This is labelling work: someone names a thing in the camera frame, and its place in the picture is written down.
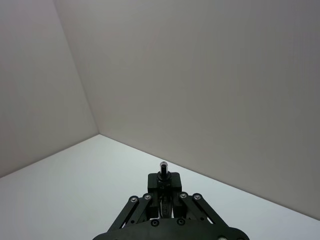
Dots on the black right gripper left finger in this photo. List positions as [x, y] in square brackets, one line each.
[153, 185]

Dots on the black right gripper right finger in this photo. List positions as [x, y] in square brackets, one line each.
[176, 185]

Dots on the small black clear-tipped cylinder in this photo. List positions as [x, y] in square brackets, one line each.
[163, 173]

